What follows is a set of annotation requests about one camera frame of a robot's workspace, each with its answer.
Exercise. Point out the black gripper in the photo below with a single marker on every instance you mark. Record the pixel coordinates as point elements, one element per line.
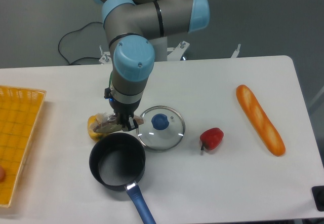
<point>124,106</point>

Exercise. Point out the toast sandwich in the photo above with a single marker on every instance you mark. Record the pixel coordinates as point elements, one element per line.
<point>106,123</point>

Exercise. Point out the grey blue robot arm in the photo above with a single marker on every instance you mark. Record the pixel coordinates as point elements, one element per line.
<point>130,25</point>

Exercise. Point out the yellow bell pepper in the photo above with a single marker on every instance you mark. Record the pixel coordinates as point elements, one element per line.
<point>93,135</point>

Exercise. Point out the glass lid blue knob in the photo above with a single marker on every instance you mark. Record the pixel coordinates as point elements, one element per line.
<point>162,130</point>

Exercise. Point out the red bell pepper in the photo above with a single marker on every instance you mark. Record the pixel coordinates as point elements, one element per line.
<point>210,140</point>

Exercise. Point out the yellow woven basket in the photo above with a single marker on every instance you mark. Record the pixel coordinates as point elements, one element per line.
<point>20,108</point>

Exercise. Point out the orange baguette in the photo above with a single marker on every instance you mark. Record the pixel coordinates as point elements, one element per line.
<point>260,121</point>

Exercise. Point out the black device at table corner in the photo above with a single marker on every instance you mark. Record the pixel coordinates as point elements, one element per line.
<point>318,195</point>

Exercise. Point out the black pot blue handle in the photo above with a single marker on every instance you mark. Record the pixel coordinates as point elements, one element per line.
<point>117,161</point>

